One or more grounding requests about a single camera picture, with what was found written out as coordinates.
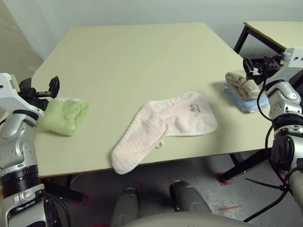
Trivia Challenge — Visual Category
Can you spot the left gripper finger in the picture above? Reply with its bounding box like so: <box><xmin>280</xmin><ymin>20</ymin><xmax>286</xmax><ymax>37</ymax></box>
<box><xmin>18</xmin><ymin>78</ymin><xmax>33</xmax><ymax>96</ymax></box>
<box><xmin>48</xmin><ymin>76</ymin><xmax>60</xmax><ymax>99</ymax></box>

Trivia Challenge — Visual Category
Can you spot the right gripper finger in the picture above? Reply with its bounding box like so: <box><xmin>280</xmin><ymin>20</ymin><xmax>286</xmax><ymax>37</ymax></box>
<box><xmin>243</xmin><ymin>57</ymin><xmax>255</xmax><ymax>80</ymax></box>
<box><xmin>254</xmin><ymin>73</ymin><xmax>266</xmax><ymax>87</ymax></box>

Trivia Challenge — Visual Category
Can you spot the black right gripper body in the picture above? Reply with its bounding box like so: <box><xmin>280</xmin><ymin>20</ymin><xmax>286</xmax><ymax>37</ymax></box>
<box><xmin>251</xmin><ymin>55</ymin><xmax>285</xmax><ymax>79</ymax></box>

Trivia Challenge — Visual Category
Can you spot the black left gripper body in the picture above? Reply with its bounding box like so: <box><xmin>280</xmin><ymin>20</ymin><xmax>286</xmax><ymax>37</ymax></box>
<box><xmin>19</xmin><ymin>87</ymin><xmax>52</xmax><ymax>111</ymax></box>

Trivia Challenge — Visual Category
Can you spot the pink terry towel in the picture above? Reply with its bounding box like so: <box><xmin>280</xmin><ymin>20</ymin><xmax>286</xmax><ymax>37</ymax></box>
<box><xmin>111</xmin><ymin>91</ymin><xmax>218</xmax><ymax>175</ymax></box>

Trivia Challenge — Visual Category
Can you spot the beige folded towel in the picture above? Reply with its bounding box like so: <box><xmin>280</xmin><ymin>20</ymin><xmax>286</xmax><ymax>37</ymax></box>
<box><xmin>224</xmin><ymin>70</ymin><xmax>261</xmax><ymax>100</ymax></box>

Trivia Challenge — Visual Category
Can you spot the light blue folded towel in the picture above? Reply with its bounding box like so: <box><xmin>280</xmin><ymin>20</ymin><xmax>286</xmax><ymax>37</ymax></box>
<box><xmin>223</xmin><ymin>82</ymin><xmax>269</xmax><ymax>114</ymax></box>

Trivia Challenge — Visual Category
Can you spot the green folded towel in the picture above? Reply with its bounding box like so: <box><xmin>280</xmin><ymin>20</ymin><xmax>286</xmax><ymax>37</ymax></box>
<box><xmin>36</xmin><ymin>97</ymin><xmax>90</xmax><ymax>137</ymax></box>

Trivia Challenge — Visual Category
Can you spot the long black zip tie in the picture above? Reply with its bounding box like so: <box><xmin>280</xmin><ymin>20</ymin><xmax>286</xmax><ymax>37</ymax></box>
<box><xmin>245</xmin><ymin>178</ymin><xmax>285</xmax><ymax>190</ymax></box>

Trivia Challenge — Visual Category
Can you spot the red floor tape square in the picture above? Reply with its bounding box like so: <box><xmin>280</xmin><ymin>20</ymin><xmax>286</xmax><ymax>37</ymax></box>
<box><xmin>75</xmin><ymin>191</ymin><xmax>91</xmax><ymax>207</ymax></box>
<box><xmin>215</xmin><ymin>173</ymin><xmax>232</xmax><ymax>185</ymax></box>

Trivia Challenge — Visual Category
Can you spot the red floor tape line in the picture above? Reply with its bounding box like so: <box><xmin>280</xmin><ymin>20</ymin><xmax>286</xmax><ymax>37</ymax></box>
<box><xmin>218</xmin><ymin>205</ymin><xmax>243</xmax><ymax>211</ymax></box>

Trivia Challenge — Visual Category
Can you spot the grey right robot leg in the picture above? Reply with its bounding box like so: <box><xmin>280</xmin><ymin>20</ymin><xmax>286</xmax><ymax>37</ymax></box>
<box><xmin>169</xmin><ymin>180</ymin><xmax>213</xmax><ymax>215</ymax></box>

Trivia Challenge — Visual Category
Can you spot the grey robot leg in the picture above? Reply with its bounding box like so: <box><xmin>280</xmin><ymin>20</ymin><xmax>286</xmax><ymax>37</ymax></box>
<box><xmin>111</xmin><ymin>188</ymin><xmax>139</xmax><ymax>227</ymax></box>
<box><xmin>169</xmin><ymin>180</ymin><xmax>213</xmax><ymax>215</ymax></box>

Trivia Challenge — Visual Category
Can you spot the grey left robot leg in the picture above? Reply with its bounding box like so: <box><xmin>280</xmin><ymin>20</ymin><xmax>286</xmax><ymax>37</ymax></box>
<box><xmin>111</xmin><ymin>188</ymin><xmax>139</xmax><ymax>227</ymax></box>

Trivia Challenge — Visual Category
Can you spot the beige robot torso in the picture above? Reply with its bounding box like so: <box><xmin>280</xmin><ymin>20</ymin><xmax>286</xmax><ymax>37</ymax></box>
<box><xmin>123</xmin><ymin>211</ymin><xmax>247</xmax><ymax>227</ymax></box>

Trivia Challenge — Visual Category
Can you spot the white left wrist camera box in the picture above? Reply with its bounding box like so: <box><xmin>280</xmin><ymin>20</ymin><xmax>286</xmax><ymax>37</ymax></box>
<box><xmin>0</xmin><ymin>72</ymin><xmax>45</xmax><ymax>117</ymax></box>

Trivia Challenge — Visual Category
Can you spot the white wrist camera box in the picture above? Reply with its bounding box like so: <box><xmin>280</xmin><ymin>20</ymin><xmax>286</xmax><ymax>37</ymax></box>
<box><xmin>281</xmin><ymin>48</ymin><xmax>303</xmax><ymax>70</ymax></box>
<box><xmin>0</xmin><ymin>72</ymin><xmax>45</xmax><ymax>117</ymax></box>

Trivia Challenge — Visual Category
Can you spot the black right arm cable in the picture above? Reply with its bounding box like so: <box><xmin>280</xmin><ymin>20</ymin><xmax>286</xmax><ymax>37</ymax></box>
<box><xmin>245</xmin><ymin>53</ymin><xmax>303</xmax><ymax>223</ymax></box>

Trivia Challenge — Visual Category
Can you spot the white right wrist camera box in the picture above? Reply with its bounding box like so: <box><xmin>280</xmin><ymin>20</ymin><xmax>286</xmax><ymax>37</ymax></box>
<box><xmin>281</xmin><ymin>48</ymin><xmax>303</xmax><ymax>70</ymax></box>

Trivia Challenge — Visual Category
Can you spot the beige side table black frame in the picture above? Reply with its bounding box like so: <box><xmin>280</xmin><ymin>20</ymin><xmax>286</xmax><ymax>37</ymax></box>
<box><xmin>233</xmin><ymin>21</ymin><xmax>303</xmax><ymax>71</ymax></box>

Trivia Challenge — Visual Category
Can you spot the black table leg frame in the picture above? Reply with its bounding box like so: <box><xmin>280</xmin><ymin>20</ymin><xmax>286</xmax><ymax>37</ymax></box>
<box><xmin>41</xmin><ymin>174</ymin><xmax>86</xmax><ymax>204</ymax></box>
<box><xmin>222</xmin><ymin>151</ymin><xmax>273</xmax><ymax>184</ymax></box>

